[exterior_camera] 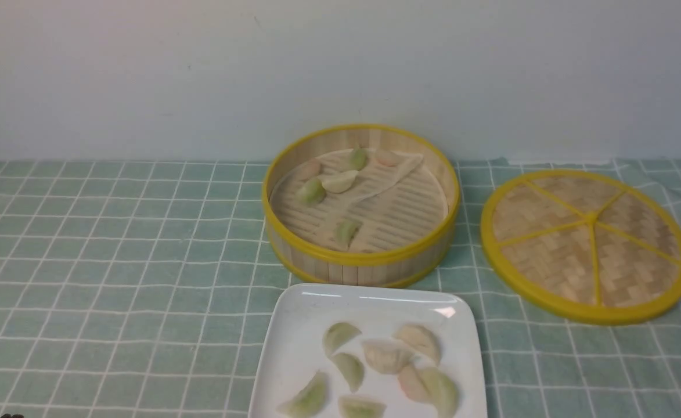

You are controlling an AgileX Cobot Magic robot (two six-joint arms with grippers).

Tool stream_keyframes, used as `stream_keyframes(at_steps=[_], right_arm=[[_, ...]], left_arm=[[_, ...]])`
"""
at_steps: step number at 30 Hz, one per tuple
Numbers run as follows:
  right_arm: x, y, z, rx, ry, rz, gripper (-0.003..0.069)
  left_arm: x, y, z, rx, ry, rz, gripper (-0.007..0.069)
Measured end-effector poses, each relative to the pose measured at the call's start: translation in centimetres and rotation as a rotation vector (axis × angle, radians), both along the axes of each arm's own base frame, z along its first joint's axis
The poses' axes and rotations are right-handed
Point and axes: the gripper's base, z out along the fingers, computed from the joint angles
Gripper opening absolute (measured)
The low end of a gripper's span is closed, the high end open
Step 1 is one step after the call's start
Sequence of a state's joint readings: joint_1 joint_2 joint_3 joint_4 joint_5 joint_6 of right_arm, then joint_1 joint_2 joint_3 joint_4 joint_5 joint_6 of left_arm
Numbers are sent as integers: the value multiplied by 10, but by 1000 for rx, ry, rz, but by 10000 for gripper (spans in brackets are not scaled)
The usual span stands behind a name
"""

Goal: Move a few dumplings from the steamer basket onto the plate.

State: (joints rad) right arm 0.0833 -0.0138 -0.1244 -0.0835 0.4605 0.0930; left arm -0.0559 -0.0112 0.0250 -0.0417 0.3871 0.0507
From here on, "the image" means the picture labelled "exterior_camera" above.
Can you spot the pale green dumpling steamer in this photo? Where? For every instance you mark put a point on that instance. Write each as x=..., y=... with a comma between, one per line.
x=443, y=392

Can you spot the white square plate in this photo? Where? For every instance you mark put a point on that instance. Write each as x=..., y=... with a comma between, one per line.
x=293, y=350

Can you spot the white dumpling on plate right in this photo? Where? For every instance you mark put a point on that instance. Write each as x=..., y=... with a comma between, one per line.
x=420, y=339

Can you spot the white dumpling on plate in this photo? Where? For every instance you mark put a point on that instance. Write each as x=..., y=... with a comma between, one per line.
x=386, y=357
x=420, y=339

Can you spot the white dumpling on plate centre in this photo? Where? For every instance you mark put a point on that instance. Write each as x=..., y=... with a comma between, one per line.
x=386, y=357

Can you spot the green dumpling on plate centre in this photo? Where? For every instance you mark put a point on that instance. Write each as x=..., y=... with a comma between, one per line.
x=351, y=368

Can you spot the green dumpling on plate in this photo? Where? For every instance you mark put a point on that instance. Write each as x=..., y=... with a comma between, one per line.
x=354, y=406
x=310, y=401
x=351, y=368

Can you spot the pink dumpling on plate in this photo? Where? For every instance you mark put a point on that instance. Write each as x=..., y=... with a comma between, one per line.
x=412, y=385

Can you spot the green dumpling on plate left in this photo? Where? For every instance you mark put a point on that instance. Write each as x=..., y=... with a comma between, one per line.
x=310, y=401

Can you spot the green dumpling on plate bottom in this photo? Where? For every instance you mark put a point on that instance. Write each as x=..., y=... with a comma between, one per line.
x=354, y=406

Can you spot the yellow rimmed bamboo steamer basket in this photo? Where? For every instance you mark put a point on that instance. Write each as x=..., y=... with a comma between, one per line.
x=408, y=212

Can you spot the white dumpling in steamer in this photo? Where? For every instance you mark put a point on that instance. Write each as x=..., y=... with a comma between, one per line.
x=338, y=183

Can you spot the green dumpling in steamer left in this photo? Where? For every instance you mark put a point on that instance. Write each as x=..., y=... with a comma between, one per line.
x=311, y=192

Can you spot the green dumpling in steamer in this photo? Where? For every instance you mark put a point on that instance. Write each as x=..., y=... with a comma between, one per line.
x=357, y=159
x=311, y=192

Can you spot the pink dumpling in steamer left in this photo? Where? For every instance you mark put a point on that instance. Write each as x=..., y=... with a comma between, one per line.
x=309, y=170

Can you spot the pink dumpling in steamer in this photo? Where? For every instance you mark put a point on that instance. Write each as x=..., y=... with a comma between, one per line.
x=387, y=158
x=309, y=170

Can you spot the green dumpling in steamer top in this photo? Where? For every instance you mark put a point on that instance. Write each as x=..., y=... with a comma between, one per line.
x=357, y=159

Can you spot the pink dumpling in steamer right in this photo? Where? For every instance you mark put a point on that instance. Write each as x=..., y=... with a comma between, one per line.
x=387, y=158

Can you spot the yellow rimmed bamboo steamer lid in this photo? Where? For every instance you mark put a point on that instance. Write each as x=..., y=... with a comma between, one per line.
x=583, y=246

